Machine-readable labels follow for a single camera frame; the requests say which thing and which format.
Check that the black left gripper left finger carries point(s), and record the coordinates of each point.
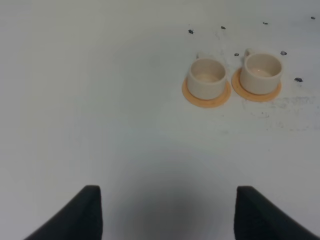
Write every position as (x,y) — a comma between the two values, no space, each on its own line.
(80,219)

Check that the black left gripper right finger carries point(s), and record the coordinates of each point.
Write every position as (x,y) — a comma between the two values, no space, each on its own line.
(257,218)

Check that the orange left coaster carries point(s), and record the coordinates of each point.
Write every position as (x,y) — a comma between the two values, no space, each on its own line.
(211,103)

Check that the orange coaster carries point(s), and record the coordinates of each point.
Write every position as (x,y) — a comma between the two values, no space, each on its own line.
(237,87)
(211,103)

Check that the orange right coaster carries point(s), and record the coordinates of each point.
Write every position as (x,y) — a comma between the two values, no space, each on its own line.
(237,87)

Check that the white right teacup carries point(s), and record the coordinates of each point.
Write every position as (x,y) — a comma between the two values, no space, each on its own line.
(261,72)

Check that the white teacup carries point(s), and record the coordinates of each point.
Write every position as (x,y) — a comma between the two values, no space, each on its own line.
(261,72)
(206,77)

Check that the white left teacup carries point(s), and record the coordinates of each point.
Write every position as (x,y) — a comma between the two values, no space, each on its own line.
(206,77)

